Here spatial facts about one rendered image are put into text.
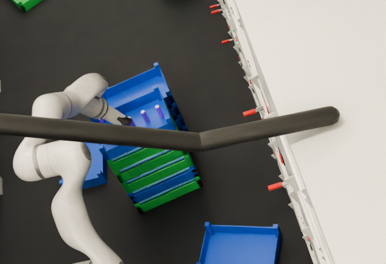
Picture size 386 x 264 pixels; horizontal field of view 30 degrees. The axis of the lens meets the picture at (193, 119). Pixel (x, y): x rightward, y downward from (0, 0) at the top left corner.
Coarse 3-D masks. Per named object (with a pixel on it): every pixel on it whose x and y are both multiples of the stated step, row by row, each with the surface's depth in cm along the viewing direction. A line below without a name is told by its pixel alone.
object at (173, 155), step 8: (176, 128) 296; (168, 152) 289; (176, 152) 290; (184, 152) 292; (152, 160) 289; (160, 160) 291; (168, 160) 292; (136, 168) 290; (144, 168) 291; (152, 168) 293; (120, 176) 290; (128, 176) 292; (136, 176) 293
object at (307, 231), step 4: (304, 228) 150; (308, 228) 150; (304, 232) 151; (308, 232) 152; (308, 236) 153; (312, 236) 153; (312, 240) 154; (316, 248) 152; (316, 252) 152; (320, 256) 151; (320, 260) 150
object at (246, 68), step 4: (244, 68) 212; (248, 68) 212; (248, 72) 213; (256, 88) 211; (256, 92) 210; (260, 100) 208; (264, 112) 205; (284, 168) 191; (292, 188) 186; (300, 212) 181; (304, 236) 171
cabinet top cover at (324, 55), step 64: (256, 0) 111; (320, 0) 107; (384, 0) 103; (320, 64) 99; (384, 64) 96; (320, 128) 92; (384, 128) 89; (320, 192) 86; (384, 192) 84; (384, 256) 79
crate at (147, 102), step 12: (156, 84) 289; (144, 96) 291; (156, 96) 293; (120, 108) 292; (132, 108) 294; (144, 108) 293; (96, 120) 290; (144, 120) 289; (156, 120) 287; (168, 120) 276; (108, 156) 280
